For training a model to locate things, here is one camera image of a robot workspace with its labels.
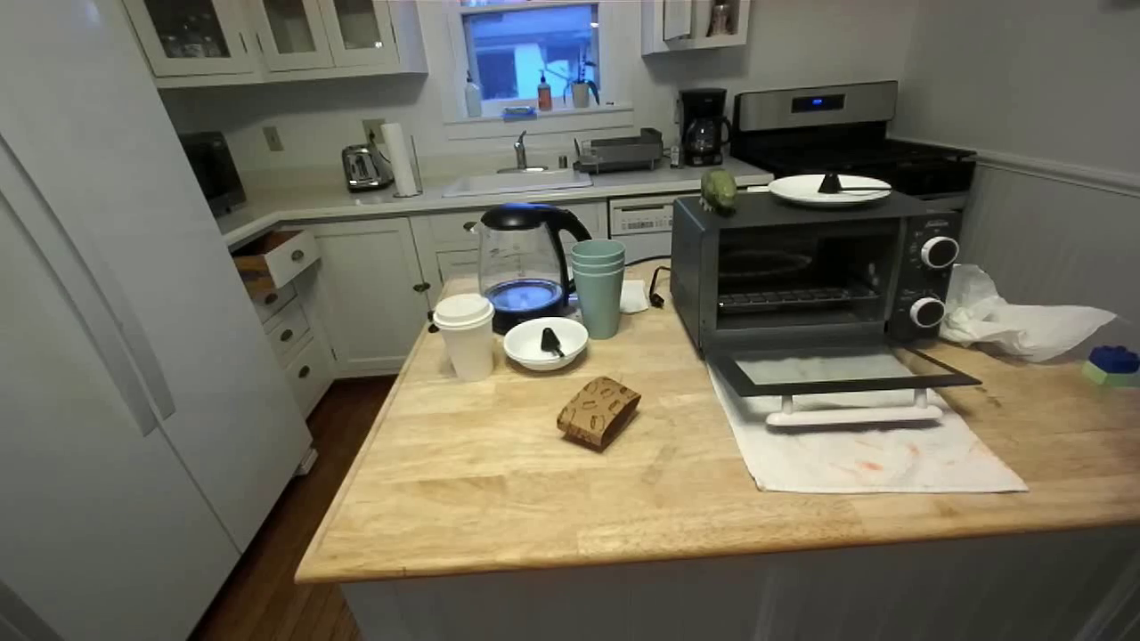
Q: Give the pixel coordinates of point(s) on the white plate on oven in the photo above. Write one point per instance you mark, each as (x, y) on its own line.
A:
(831, 192)

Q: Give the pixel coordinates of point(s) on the open wooden drawer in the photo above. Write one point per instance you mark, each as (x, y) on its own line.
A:
(274, 257)

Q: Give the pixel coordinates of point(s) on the white lidded cup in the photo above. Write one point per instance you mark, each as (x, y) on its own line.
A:
(465, 326)

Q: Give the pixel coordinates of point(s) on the black stove range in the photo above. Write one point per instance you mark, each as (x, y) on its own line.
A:
(842, 129)

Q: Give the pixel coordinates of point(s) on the stacked teal cups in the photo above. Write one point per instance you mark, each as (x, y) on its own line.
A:
(599, 281)

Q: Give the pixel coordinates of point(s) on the glass electric kettle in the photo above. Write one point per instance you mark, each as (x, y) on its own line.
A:
(521, 262)

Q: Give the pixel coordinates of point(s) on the white refrigerator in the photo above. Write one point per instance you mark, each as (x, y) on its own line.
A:
(144, 417)

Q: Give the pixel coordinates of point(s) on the black coffee maker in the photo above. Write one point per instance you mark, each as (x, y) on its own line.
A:
(701, 128)

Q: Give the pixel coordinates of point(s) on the green avocado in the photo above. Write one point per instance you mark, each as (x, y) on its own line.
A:
(722, 192)

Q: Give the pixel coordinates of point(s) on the white bowl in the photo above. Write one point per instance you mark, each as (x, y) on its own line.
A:
(547, 344)

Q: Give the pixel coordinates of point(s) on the sink faucet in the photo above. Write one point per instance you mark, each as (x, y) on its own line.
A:
(521, 160)

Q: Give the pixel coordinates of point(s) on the black mini toaster oven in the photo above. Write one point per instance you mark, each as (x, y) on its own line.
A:
(817, 320)

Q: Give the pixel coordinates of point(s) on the paper towel roll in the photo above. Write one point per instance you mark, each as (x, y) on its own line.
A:
(399, 160)

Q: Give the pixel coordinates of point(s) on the blue green sponge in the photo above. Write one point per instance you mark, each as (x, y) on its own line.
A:
(1112, 370)

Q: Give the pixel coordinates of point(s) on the brown sponge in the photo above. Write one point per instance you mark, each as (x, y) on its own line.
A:
(595, 411)

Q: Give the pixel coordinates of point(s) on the dish rack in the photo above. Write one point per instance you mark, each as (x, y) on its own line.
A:
(619, 154)

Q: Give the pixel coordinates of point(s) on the silver toaster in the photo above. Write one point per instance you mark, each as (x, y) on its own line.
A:
(365, 170)

